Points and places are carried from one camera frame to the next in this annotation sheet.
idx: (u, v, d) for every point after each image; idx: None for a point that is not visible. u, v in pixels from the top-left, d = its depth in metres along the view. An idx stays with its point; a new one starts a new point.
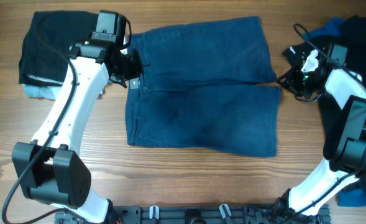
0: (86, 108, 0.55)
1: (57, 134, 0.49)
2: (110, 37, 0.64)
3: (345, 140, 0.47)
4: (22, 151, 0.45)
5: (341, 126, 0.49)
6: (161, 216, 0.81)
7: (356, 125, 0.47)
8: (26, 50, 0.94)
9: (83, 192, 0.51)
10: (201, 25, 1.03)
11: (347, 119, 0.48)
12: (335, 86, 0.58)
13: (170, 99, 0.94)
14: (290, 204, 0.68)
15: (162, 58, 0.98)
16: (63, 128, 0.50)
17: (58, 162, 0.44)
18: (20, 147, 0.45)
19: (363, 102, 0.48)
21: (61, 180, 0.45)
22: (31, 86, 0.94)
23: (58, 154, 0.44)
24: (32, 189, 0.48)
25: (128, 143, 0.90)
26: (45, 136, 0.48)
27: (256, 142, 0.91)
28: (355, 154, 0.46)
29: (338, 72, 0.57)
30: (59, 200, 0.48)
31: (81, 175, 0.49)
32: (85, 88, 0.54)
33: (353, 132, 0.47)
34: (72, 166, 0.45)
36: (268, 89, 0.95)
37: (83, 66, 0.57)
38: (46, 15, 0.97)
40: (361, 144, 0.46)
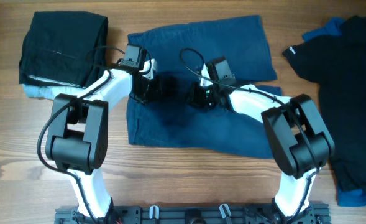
0: (114, 98, 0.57)
1: (95, 94, 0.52)
2: (135, 64, 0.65)
3: (290, 154, 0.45)
4: (63, 99, 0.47)
5: (275, 140, 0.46)
6: (161, 216, 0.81)
7: (287, 134, 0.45)
8: (25, 50, 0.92)
9: (100, 160, 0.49)
10: (201, 25, 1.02)
11: (276, 135, 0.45)
12: (243, 107, 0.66)
13: (171, 99, 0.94)
14: (285, 212, 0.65)
15: (163, 58, 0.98)
16: (98, 95, 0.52)
17: (93, 107, 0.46)
18: (61, 97, 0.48)
19: (274, 112, 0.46)
21: (90, 129, 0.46)
22: (31, 86, 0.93)
23: (94, 103, 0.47)
24: (57, 139, 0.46)
25: (130, 142, 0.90)
26: (85, 93, 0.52)
27: (256, 142, 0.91)
28: (306, 155, 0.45)
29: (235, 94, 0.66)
30: (78, 154, 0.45)
31: (105, 136, 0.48)
32: (118, 81, 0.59)
33: (290, 141, 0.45)
34: (104, 116, 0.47)
36: (270, 90, 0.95)
37: (116, 72, 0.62)
38: (46, 14, 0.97)
40: (302, 146, 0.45)
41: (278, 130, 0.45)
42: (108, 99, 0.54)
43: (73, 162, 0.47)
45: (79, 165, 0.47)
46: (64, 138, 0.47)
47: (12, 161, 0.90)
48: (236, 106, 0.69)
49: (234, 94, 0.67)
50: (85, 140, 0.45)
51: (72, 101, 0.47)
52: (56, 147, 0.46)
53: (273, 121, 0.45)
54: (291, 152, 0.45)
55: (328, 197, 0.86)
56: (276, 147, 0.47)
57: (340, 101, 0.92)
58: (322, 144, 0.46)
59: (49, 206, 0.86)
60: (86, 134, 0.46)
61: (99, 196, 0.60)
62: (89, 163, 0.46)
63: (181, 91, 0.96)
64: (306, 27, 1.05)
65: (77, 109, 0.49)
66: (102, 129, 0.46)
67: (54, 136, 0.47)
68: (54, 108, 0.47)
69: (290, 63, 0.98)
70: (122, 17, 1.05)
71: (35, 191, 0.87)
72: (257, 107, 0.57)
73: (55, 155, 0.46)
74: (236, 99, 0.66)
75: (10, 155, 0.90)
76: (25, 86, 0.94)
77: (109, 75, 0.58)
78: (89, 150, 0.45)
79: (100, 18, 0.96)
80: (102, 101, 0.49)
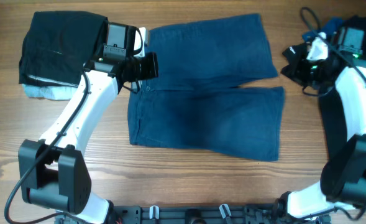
0: (95, 114, 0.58)
1: (65, 135, 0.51)
2: (120, 51, 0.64)
3: (345, 182, 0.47)
4: (29, 152, 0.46)
5: (342, 162, 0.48)
6: (161, 216, 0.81)
7: (358, 166, 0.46)
8: (25, 50, 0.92)
9: (83, 200, 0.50)
10: (201, 23, 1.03)
11: (348, 160, 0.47)
12: (343, 84, 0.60)
13: (172, 100, 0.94)
14: (288, 209, 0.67)
15: (164, 57, 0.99)
16: (71, 135, 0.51)
17: (63, 160, 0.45)
18: (27, 145, 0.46)
19: None
21: (66, 182, 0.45)
22: (31, 86, 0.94)
23: (66, 154, 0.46)
24: (32, 190, 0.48)
25: (130, 142, 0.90)
26: (54, 135, 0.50)
27: (257, 144, 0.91)
28: (356, 191, 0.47)
29: (352, 74, 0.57)
30: (57, 203, 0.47)
31: (83, 177, 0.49)
32: (94, 99, 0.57)
33: (355, 173, 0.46)
34: (76, 167, 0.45)
36: (271, 93, 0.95)
37: (96, 78, 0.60)
38: (46, 14, 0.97)
40: (362, 184, 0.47)
41: (358, 158, 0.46)
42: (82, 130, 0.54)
43: (53, 207, 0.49)
45: (59, 210, 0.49)
46: (39, 188, 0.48)
47: (12, 161, 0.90)
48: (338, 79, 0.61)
49: (350, 70, 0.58)
50: (61, 193, 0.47)
51: (39, 155, 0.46)
52: (33, 197, 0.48)
53: (360, 147, 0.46)
54: (347, 182, 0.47)
55: None
56: (337, 168, 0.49)
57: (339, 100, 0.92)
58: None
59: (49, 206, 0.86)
60: (59, 190, 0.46)
61: (94, 211, 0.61)
62: (71, 210, 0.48)
63: (182, 91, 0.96)
64: (306, 27, 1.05)
65: (48, 155, 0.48)
66: (77, 181, 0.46)
67: (28, 188, 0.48)
68: (22, 160, 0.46)
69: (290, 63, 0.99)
70: (122, 17, 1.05)
71: None
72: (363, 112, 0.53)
73: (34, 201, 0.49)
74: (347, 76, 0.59)
75: (10, 155, 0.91)
76: (24, 86, 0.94)
77: (85, 91, 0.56)
78: (68, 201, 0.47)
79: (100, 18, 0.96)
80: (72, 149, 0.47)
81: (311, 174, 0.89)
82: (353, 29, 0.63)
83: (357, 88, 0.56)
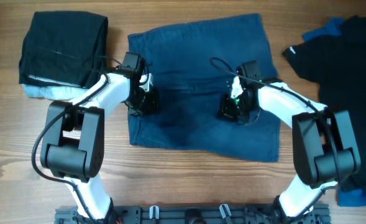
0: (112, 104, 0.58)
1: (91, 101, 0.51)
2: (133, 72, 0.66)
3: (314, 163, 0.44)
4: (58, 107, 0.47)
5: (301, 147, 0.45)
6: (161, 216, 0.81)
7: (314, 143, 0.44)
8: (25, 50, 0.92)
9: (97, 167, 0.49)
10: (201, 23, 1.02)
11: (304, 142, 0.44)
12: (269, 105, 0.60)
13: (173, 101, 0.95)
14: (286, 212, 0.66)
15: (164, 57, 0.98)
16: (94, 102, 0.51)
17: (89, 114, 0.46)
18: (56, 104, 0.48)
19: (306, 118, 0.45)
21: (87, 135, 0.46)
22: (31, 86, 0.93)
23: (91, 110, 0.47)
24: (51, 147, 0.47)
25: (131, 143, 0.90)
26: (79, 99, 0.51)
27: (257, 145, 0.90)
28: (330, 168, 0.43)
29: (266, 91, 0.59)
30: (74, 163, 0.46)
31: (101, 144, 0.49)
32: (114, 88, 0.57)
33: (316, 150, 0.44)
34: (100, 123, 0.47)
36: None
37: (115, 76, 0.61)
38: (46, 14, 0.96)
40: (329, 158, 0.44)
41: (307, 139, 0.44)
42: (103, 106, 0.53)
43: (68, 171, 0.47)
45: (75, 173, 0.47)
46: (59, 146, 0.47)
47: (12, 161, 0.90)
48: (262, 102, 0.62)
49: (263, 90, 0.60)
50: (81, 150, 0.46)
51: (67, 109, 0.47)
52: (51, 156, 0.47)
53: (305, 126, 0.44)
54: (315, 162, 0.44)
55: (328, 197, 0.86)
56: (299, 155, 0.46)
57: (339, 101, 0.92)
58: (348, 159, 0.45)
59: (48, 206, 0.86)
60: (81, 144, 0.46)
61: (97, 199, 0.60)
62: (86, 172, 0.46)
63: (182, 90, 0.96)
64: (306, 27, 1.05)
65: (73, 116, 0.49)
66: (98, 137, 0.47)
67: (49, 145, 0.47)
68: (49, 115, 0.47)
69: (290, 63, 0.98)
70: (122, 17, 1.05)
71: (35, 191, 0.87)
72: (289, 107, 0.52)
73: (51, 163, 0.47)
74: (265, 96, 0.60)
75: (10, 154, 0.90)
76: (24, 86, 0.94)
77: (105, 80, 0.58)
78: (85, 158, 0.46)
79: (100, 18, 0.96)
80: (97, 108, 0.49)
81: None
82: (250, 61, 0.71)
83: (274, 96, 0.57)
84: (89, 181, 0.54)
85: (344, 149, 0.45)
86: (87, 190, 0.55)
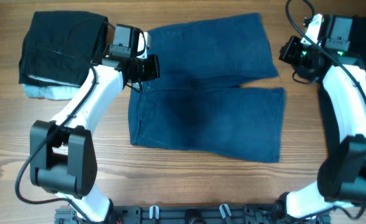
0: (102, 103, 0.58)
1: (75, 117, 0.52)
2: (126, 50, 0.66)
3: (342, 183, 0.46)
4: (40, 130, 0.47)
5: (336, 163, 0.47)
6: (161, 216, 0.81)
7: (354, 166, 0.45)
8: (25, 50, 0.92)
9: (88, 184, 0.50)
10: (201, 23, 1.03)
11: (343, 160, 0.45)
12: (331, 84, 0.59)
13: (174, 102, 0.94)
14: (288, 210, 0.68)
15: (164, 57, 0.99)
16: (80, 118, 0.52)
17: (73, 137, 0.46)
18: (38, 127, 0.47)
19: (360, 142, 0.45)
21: (75, 159, 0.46)
22: (31, 86, 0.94)
23: (74, 133, 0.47)
24: (40, 170, 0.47)
25: (131, 143, 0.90)
26: (63, 117, 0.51)
27: (258, 146, 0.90)
28: (354, 192, 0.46)
29: (337, 70, 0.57)
30: (65, 185, 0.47)
31: (91, 162, 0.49)
32: (103, 89, 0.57)
33: (352, 174, 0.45)
34: (86, 145, 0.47)
36: (270, 94, 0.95)
37: (103, 73, 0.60)
38: (46, 14, 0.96)
40: (359, 185, 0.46)
41: (352, 160, 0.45)
42: (91, 117, 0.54)
43: (59, 191, 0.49)
45: (66, 193, 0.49)
46: (48, 168, 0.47)
47: (12, 161, 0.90)
48: (327, 79, 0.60)
49: (337, 69, 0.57)
50: (70, 173, 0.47)
51: (51, 132, 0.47)
52: (41, 178, 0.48)
53: (353, 149, 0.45)
54: (345, 182, 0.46)
55: None
56: (329, 168, 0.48)
57: None
58: None
59: (48, 206, 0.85)
60: (69, 167, 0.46)
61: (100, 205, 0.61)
62: (78, 191, 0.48)
63: (184, 91, 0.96)
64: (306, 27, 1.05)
65: (59, 135, 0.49)
66: (86, 158, 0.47)
67: (36, 168, 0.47)
68: (32, 139, 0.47)
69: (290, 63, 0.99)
70: (122, 17, 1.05)
71: (35, 191, 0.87)
72: (352, 110, 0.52)
73: (42, 185, 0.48)
74: (334, 74, 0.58)
75: (10, 154, 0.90)
76: (25, 86, 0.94)
77: (93, 81, 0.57)
78: (75, 181, 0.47)
79: (100, 18, 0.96)
80: (82, 129, 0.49)
81: (311, 174, 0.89)
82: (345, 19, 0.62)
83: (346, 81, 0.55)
84: None
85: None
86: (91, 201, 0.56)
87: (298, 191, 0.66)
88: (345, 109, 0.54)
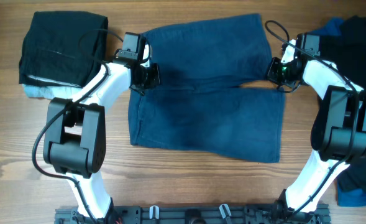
0: (112, 95, 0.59)
1: (91, 98, 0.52)
2: (133, 55, 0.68)
3: (330, 130, 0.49)
4: (58, 105, 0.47)
5: (325, 113, 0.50)
6: (161, 216, 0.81)
7: (338, 111, 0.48)
8: (25, 50, 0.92)
9: (98, 162, 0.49)
10: (202, 24, 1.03)
11: (329, 106, 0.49)
12: (312, 76, 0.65)
13: (174, 101, 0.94)
14: (288, 203, 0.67)
15: (165, 58, 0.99)
16: (95, 98, 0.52)
17: (89, 112, 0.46)
18: (56, 101, 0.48)
19: (341, 91, 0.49)
21: (89, 131, 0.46)
22: (31, 86, 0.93)
23: (90, 107, 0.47)
24: (54, 144, 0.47)
25: (131, 143, 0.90)
26: (79, 96, 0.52)
27: (258, 147, 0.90)
28: (342, 140, 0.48)
29: (314, 62, 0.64)
30: (75, 158, 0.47)
31: (103, 140, 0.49)
32: (114, 79, 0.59)
33: (337, 121, 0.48)
34: (100, 120, 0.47)
36: (271, 94, 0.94)
37: (114, 67, 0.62)
38: (46, 14, 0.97)
40: (345, 132, 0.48)
41: (335, 104, 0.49)
42: (104, 101, 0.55)
43: (69, 165, 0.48)
45: (76, 168, 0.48)
46: (61, 142, 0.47)
47: (12, 161, 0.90)
48: (305, 74, 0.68)
49: (312, 63, 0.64)
50: (82, 146, 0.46)
51: (67, 106, 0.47)
52: (54, 152, 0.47)
53: (334, 97, 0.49)
54: (332, 129, 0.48)
55: (328, 198, 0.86)
56: (321, 122, 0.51)
57: None
58: (365, 138, 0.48)
59: (48, 206, 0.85)
60: (82, 140, 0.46)
61: (99, 195, 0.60)
62: (88, 167, 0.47)
63: (184, 91, 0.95)
64: (306, 27, 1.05)
65: (74, 112, 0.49)
66: (99, 134, 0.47)
67: (50, 142, 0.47)
68: (50, 112, 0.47)
69: None
70: (122, 17, 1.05)
71: (35, 191, 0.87)
72: (332, 81, 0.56)
73: (53, 159, 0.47)
74: (311, 67, 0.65)
75: (10, 155, 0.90)
76: (24, 86, 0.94)
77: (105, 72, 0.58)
78: (87, 154, 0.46)
79: (100, 18, 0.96)
80: (97, 105, 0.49)
81: None
82: (311, 35, 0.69)
83: (320, 67, 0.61)
84: (92, 176, 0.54)
85: (364, 131, 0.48)
86: (89, 186, 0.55)
87: (295, 182, 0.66)
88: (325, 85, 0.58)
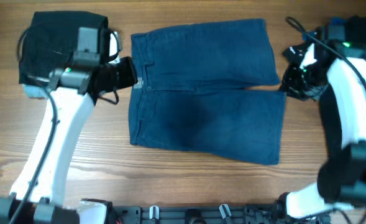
0: (68, 147, 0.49)
1: (36, 185, 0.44)
2: (112, 60, 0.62)
3: (344, 185, 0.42)
4: (42, 208, 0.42)
5: (342, 166, 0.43)
6: (161, 216, 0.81)
7: (359, 168, 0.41)
8: (25, 51, 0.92)
9: None
10: (205, 25, 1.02)
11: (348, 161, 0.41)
12: (336, 81, 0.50)
13: (175, 102, 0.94)
14: (288, 211, 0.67)
15: (166, 58, 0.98)
16: (41, 183, 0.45)
17: (38, 211, 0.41)
18: (40, 204, 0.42)
19: (363, 147, 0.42)
21: None
22: (30, 85, 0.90)
23: (41, 221, 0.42)
24: None
25: (131, 143, 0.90)
26: (25, 186, 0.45)
27: (259, 149, 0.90)
28: (358, 197, 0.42)
29: (343, 66, 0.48)
30: None
31: (70, 214, 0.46)
32: (64, 130, 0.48)
33: (356, 177, 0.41)
34: (56, 209, 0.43)
36: (271, 96, 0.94)
37: (64, 99, 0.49)
38: (48, 16, 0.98)
40: (365, 187, 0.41)
41: (356, 161, 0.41)
42: (59, 166, 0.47)
43: None
45: None
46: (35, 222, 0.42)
47: (12, 161, 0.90)
48: (331, 73, 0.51)
49: (342, 64, 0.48)
50: None
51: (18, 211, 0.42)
52: None
53: (357, 155, 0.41)
54: (347, 185, 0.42)
55: None
56: (335, 173, 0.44)
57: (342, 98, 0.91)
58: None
59: None
60: None
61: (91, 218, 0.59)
62: None
63: (184, 91, 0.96)
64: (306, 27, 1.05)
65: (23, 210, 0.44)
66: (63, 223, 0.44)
67: None
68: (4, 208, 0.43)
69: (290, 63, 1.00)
70: (122, 17, 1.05)
71: None
72: (358, 115, 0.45)
73: None
74: (338, 70, 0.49)
75: (10, 155, 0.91)
76: (24, 86, 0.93)
77: (52, 120, 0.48)
78: None
79: (100, 18, 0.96)
80: (54, 206, 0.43)
81: (311, 174, 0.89)
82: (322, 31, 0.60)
83: (354, 81, 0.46)
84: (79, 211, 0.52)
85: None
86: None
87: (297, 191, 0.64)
88: (348, 110, 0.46)
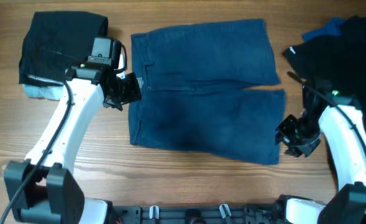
0: (79, 129, 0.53)
1: (51, 154, 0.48)
2: (106, 60, 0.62)
3: None
4: (53, 177, 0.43)
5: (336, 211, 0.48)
6: (161, 216, 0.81)
7: (353, 215, 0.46)
8: (25, 50, 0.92)
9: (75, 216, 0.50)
10: (205, 26, 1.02)
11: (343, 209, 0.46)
12: (329, 127, 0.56)
13: (174, 102, 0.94)
14: (288, 216, 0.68)
15: (166, 58, 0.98)
16: (56, 153, 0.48)
17: (50, 178, 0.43)
18: (51, 172, 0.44)
19: (360, 192, 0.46)
21: (58, 199, 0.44)
22: (31, 86, 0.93)
23: (52, 179, 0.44)
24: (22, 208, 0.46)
25: (131, 143, 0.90)
26: (39, 155, 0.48)
27: (259, 149, 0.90)
28: None
29: (332, 114, 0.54)
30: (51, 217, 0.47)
31: (76, 193, 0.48)
32: (79, 111, 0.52)
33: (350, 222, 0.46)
34: (68, 176, 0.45)
36: (271, 96, 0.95)
37: (80, 86, 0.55)
38: (46, 14, 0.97)
40: None
41: (353, 209, 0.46)
42: (70, 144, 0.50)
43: None
45: None
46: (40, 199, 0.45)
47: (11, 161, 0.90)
48: (322, 121, 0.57)
49: (332, 111, 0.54)
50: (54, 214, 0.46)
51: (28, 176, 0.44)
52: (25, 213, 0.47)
53: (353, 200, 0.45)
54: None
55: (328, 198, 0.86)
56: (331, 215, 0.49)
57: None
58: None
59: None
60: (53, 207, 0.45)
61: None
62: None
63: (184, 91, 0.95)
64: (306, 27, 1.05)
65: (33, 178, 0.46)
66: (69, 192, 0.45)
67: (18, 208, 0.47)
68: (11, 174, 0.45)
69: (290, 63, 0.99)
70: (122, 17, 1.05)
71: None
72: (351, 162, 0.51)
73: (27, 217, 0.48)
74: (329, 117, 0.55)
75: (10, 154, 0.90)
76: (24, 86, 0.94)
77: (68, 102, 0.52)
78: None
79: (100, 18, 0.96)
80: (66, 173, 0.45)
81: (311, 173, 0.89)
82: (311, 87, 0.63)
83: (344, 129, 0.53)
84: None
85: None
86: None
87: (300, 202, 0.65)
88: (343, 157, 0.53)
